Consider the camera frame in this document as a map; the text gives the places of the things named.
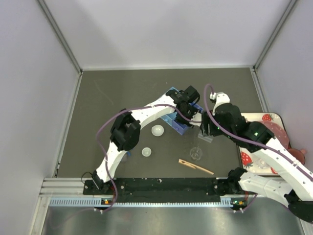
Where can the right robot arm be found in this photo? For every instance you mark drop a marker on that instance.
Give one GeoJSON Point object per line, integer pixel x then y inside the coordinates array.
{"type": "Point", "coordinates": [295, 191]}

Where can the blue plastic bin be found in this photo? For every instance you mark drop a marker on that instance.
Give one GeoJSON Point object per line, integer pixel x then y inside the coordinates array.
{"type": "Point", "coordinates": [171, 119]}

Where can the red funnel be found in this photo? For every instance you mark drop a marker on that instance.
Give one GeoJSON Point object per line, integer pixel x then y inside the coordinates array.
{"type": "Point", "coordinates": [298, 154]}

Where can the glass beaker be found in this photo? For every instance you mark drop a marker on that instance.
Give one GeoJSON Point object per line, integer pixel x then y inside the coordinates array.
{"type": "Point", "coordinates": [196, 153]}

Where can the clear test tube rack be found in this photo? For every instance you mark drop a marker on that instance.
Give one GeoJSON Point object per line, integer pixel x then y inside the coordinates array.
{"type": "Point", "coordinates": [205, 138]}

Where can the large white evaporating dish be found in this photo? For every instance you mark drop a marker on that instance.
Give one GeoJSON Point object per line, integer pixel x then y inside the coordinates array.
{"type": "Point", "coordinates": [157, 130]}

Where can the wooden test tube clamp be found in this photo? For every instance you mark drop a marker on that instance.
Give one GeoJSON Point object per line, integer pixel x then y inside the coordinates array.
{"type": "Point", "coordinates": [193, 166]}

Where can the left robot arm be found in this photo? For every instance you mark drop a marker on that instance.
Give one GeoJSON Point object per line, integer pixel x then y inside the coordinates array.
{"type": "Point", "coordinates": [128, 123]}

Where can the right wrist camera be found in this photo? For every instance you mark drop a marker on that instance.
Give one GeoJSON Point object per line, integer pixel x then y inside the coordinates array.
{"type": "Point", "coordinates": [218, 99]}

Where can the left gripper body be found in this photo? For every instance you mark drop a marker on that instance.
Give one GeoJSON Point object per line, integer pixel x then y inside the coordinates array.
{"type": "Point", "coordinates": [190, 112]}

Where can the pink plate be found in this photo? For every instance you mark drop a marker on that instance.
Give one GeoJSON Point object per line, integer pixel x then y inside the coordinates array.
{"type": "Point", "coordinates": [278, 131]}

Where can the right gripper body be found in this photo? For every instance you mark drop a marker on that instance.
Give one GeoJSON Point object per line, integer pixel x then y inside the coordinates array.
{"type": "Point", "coordinates": [213, 130]}

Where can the small white crucible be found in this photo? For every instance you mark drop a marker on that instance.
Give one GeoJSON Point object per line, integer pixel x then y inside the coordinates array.
{"type": "Point", "coordinates": [146, 151]}

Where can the grey cable duct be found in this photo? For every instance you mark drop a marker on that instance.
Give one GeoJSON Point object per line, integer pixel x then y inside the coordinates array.
{"type": "Point", "coordinates": [224, 202]}

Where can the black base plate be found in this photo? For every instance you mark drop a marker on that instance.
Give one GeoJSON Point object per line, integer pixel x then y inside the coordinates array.
{"type": "Point", "coordinates": [162, 189]}

